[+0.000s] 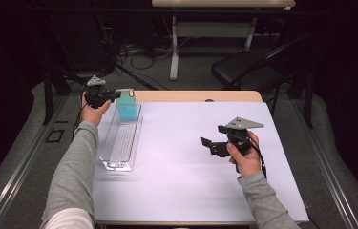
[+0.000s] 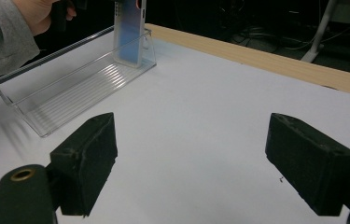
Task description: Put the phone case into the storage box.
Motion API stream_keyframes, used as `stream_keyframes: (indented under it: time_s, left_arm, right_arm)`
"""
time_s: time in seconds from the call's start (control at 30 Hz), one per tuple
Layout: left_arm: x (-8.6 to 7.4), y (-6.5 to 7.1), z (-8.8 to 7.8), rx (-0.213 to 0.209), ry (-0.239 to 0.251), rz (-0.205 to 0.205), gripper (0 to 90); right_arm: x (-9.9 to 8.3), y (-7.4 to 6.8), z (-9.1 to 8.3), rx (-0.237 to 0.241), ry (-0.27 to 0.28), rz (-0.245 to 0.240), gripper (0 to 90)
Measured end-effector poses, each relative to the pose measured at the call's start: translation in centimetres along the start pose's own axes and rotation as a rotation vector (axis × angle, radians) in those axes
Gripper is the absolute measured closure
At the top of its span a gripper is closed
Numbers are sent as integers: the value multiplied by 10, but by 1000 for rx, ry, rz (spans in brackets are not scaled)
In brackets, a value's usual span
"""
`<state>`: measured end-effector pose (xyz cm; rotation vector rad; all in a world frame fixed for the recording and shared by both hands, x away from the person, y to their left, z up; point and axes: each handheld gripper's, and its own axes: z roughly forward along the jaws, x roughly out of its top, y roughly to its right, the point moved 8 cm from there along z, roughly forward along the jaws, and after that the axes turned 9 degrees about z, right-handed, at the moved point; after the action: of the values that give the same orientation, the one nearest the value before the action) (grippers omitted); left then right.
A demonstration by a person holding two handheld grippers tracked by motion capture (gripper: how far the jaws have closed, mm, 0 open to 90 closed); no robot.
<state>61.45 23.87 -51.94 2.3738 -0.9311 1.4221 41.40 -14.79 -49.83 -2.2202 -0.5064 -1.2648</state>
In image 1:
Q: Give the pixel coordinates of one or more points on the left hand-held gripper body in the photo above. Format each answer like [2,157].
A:
[96,93]

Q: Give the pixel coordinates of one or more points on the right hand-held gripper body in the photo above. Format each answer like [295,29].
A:
[242,136]

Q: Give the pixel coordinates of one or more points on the teal phone case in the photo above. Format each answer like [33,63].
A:
[125,105]

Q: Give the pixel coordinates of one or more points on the clear plastic bin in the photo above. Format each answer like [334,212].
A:
[119,146]

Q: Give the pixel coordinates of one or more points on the person's left hand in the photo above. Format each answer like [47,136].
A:
[92,114]

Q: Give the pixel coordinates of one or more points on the person's right hand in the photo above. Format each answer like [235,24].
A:
[248,162]

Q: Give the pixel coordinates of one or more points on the white table sheet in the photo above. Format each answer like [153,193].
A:
[183,178]

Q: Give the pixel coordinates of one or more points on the black metal stand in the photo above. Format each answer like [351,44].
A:
[48,95]
[309,101]

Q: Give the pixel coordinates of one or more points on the black folding chair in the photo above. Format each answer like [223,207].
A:
[240,66]

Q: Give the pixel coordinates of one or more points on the white-framed desk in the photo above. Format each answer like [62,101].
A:
[174,47]

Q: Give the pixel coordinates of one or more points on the metal floor rail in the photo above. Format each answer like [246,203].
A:
[14,181]
[332,181]

